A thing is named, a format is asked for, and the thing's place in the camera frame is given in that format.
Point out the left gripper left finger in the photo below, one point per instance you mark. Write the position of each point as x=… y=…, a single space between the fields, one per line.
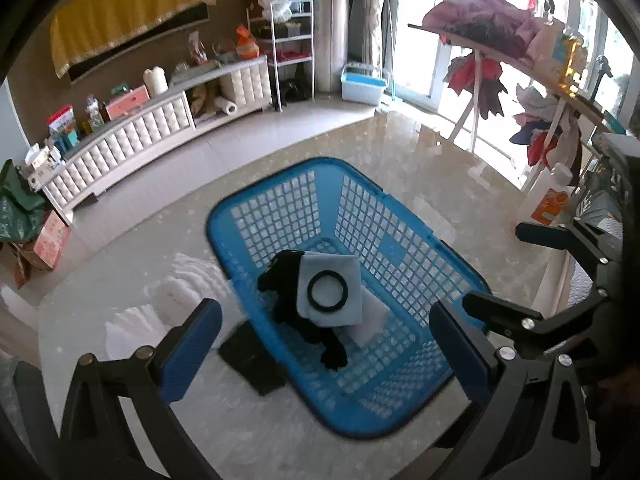
x=95 y=439

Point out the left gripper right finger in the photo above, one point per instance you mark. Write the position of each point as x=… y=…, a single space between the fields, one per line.
x=531 y=421

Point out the white paper towel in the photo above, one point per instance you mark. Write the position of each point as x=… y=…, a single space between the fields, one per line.
x=131 y=329

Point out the white quilted fluffy towel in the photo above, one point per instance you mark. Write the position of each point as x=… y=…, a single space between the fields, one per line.
x=189 y=281

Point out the light blue cloth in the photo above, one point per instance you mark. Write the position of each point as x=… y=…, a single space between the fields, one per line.
x=329 y=292

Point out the blue plastic laundry basket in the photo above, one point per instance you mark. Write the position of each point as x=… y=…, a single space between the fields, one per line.
x=323 y=204

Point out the black square scouring pad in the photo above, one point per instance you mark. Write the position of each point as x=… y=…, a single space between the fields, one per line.
x=244 y=352

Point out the orange label bottle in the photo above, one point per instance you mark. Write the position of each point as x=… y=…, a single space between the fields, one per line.
x=547 y=197

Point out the pink cardboard box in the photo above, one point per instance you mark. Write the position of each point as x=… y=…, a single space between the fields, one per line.
x=44 y=251

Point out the green shopping bag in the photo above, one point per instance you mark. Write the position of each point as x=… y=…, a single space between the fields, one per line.
x=22 y=211

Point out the red white snack box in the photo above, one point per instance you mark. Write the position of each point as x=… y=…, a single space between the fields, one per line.
x=62 y=122

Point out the pink clothes pile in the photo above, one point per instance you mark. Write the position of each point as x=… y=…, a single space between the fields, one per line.
x=495 y=24

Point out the blue white plastic bin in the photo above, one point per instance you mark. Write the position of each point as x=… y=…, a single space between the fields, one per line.
x=363 y=83

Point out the pink storage box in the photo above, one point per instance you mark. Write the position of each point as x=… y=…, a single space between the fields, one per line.
x=127 y=102

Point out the paper towel roll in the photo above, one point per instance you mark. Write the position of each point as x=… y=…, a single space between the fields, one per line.
x=226 y=106

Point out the white plastic jug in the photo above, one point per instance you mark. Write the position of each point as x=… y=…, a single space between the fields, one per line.
x=155 y=81

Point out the patterned window curtain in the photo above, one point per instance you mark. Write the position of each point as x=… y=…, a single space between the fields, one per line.
x=372 y=33

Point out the white tufted TV cabinet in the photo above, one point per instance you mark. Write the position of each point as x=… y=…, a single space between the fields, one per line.
x=158 y=127

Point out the orange snack bag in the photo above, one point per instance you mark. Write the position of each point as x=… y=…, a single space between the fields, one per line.
x=246 y=47

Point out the white metal shelf rack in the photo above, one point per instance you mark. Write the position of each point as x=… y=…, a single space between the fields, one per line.
x=289 y=49

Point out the yellow cloth covered television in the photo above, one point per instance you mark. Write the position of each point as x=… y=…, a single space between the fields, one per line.
x=83 y=29

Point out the standing air conditioner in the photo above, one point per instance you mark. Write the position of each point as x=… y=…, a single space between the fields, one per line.
x=330 y=43

